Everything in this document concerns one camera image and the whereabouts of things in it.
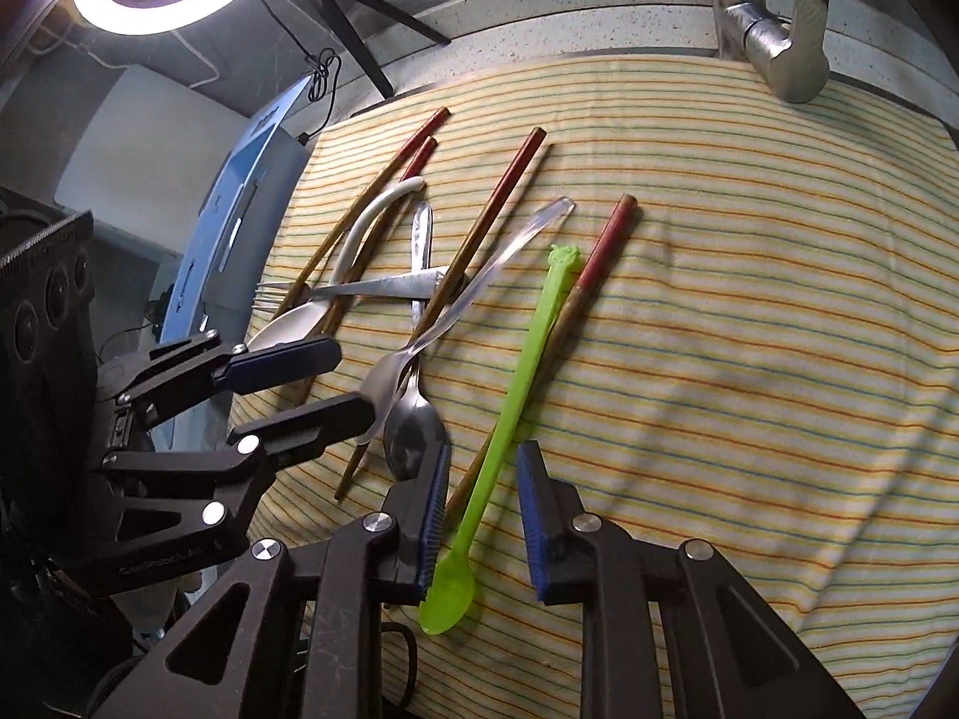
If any metal spoon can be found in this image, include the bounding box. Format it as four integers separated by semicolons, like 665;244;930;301
382;201;451;482

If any red-tipped wooden chopstick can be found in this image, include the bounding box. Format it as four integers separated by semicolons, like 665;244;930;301
281;106;451;316
333;127;545;503
445;193;640;518
295;136;439;401

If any green plastic spoon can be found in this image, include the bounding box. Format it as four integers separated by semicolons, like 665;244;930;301
417;243;584;638

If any white ceramic spoon blue logo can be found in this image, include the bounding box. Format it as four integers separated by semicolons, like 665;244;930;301
246;176;428;352

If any metal fork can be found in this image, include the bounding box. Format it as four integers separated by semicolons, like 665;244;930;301
253;270;469;312

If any blue plastic drain basket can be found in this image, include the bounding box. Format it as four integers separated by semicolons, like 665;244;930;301
153;75;319;458

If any black ring light cable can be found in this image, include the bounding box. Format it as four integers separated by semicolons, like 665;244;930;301
281;7;346;147

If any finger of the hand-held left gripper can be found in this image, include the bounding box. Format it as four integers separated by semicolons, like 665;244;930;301
97;391;378;548
96;333;343;428

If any chrome faucet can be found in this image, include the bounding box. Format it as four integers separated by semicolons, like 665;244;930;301
704;0;833;104

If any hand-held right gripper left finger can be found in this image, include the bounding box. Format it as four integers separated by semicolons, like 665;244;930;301
101;440;454;719

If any yellow striped cloth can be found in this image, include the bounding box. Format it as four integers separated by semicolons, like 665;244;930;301
225;56;959;719

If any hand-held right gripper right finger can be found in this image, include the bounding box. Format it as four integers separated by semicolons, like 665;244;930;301
515;440;870;719

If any translucent white spoon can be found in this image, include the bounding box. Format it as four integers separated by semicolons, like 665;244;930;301
358;196;578;445

